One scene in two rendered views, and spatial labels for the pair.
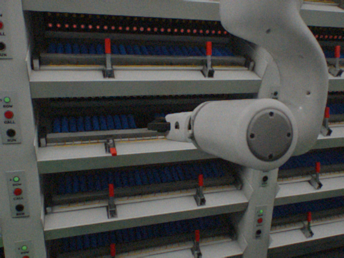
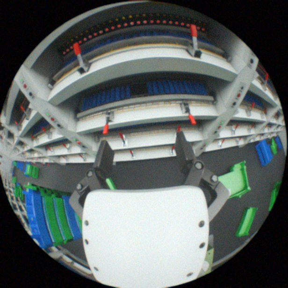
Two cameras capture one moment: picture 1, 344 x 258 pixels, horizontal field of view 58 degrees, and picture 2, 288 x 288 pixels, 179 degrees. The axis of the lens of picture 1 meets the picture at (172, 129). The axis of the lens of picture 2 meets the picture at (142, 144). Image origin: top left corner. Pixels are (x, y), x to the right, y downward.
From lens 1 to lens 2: 0.59 m
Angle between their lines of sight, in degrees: 50
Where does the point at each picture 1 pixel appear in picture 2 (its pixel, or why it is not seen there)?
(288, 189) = (222, 133)
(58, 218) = not seen: hidden behind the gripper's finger
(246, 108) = not seen: outside the picture
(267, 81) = (240, 77)
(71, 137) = (87, 114)
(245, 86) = (225, 75)
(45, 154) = (79, 127)
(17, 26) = (29, 80)
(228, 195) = (193, 134)
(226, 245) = not seen: hidden behind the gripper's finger
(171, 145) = (157, 112)
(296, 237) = (215, 147)
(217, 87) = (203, 68)
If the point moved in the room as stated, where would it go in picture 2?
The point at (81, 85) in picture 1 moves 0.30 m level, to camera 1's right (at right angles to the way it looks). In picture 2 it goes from (68, 89) to (198, 75)
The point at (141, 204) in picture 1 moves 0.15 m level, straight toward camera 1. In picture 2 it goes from (141, 138) to (135, 166)
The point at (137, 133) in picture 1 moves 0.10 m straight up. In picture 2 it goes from (129, 104) to (121, 77)
